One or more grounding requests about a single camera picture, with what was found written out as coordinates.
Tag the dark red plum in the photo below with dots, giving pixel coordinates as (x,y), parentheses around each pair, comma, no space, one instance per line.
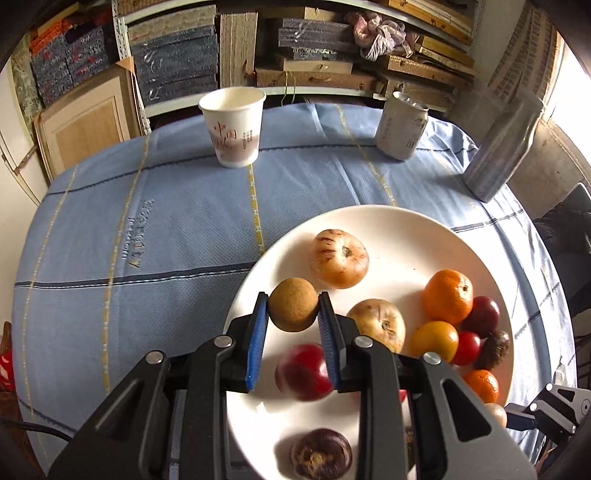
(485,314)

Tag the white paper cup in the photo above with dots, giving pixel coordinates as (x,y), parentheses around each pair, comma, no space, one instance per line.
(233,129)

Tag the small orange mandarin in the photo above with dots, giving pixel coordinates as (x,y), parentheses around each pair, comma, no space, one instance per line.
(482,385)

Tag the blue tablecloth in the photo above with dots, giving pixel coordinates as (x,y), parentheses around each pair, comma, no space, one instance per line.
(161,221)

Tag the striped yellow apple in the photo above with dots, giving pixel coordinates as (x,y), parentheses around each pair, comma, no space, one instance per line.
(340,258)
(381,323)

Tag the pink white cloth bundle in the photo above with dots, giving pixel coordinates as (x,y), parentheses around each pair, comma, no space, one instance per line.
(381,34)

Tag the yellow-orange round fruit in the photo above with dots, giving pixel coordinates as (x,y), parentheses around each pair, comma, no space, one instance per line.
(434,341)

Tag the black chair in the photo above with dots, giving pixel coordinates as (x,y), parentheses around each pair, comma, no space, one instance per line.
(565,230)

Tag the white metal shelf rack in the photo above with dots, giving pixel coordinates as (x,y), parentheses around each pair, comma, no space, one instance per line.
(122,55)

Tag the stack of blue orange boxes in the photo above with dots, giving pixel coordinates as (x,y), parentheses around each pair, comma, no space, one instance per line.
(69,64)

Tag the upright woven straw boxes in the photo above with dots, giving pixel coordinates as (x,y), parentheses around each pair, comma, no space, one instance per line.
(238,50)

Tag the green patterned box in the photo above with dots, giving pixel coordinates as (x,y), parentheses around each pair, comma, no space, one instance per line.
(27,81)

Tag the red cherry tomato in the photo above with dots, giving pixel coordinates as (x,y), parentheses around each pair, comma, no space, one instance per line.
(466,350)

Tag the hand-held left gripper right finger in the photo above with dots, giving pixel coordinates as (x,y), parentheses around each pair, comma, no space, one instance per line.
(330,346)

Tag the small pale round fruit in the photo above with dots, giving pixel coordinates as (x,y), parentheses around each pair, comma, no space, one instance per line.
(497,413)

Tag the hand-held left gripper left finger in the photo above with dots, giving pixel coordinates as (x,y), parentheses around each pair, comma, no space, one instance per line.
(256,344)

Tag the stack of dark blue boxes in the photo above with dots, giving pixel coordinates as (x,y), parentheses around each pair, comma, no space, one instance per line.
(314,34)
(178,64)

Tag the white plate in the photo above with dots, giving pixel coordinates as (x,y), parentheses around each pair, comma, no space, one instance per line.
(406,240)

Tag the red object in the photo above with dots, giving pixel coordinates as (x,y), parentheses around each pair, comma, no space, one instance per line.
(5,364)

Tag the round brown fruit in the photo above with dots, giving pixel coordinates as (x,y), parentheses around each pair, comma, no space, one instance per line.
(294,304)

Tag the pile of flat tan boxes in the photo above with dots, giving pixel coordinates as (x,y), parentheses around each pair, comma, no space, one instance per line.
(161,9)

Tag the dark brown dried fruit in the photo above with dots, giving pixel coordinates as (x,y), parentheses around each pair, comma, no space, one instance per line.
(495,348)

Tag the wooden framed panel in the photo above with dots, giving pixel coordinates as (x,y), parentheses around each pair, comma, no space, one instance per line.
(87,124)

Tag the pale drink can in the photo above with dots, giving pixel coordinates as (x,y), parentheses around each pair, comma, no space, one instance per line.
(401,127)

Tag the dark purple mangosteen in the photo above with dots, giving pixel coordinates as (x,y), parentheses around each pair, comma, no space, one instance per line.
(321,454)

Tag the silver foil pouch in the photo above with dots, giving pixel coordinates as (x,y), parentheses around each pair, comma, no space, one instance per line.
(503,147)

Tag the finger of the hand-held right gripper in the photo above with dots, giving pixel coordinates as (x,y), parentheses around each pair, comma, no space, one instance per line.
(554,408)

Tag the red apple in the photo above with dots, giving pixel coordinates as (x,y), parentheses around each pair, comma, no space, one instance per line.
(302,371)

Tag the large orange mandarin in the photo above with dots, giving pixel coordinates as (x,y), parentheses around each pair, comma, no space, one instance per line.
(449,295)

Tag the stack of woven straw boxes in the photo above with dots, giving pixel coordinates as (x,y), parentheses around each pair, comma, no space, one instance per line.
(392,76)

